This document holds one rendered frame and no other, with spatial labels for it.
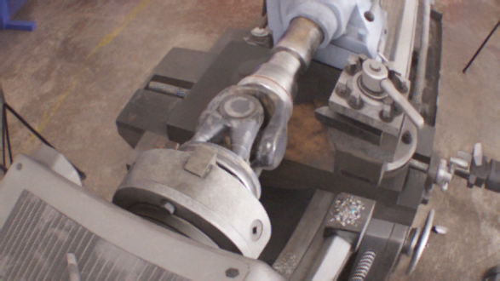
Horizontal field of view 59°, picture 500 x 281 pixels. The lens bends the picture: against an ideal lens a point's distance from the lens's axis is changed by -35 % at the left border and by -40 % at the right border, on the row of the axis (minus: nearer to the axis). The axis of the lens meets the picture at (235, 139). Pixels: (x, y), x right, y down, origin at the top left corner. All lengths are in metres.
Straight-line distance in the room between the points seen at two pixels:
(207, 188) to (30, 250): 0.38
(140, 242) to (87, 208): 0.09
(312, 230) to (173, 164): 0.47
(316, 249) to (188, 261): 0.65
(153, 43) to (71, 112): 0.63
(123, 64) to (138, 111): 1.63
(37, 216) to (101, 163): 1.92
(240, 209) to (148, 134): 0.58
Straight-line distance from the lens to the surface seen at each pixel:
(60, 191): 0.79
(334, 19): 1.44
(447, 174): 1.44
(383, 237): 1.38
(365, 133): 1.18
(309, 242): 1.32
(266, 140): 1.10
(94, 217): 0.75
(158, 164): 0.96
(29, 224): 0.77
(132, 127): 1.52
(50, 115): 3.04
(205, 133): 1.07
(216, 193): 0.93
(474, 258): 2.41
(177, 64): 1.66
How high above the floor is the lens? 1.91
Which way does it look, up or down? 46 degrees down
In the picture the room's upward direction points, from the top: 4 degrees counter-clockwise
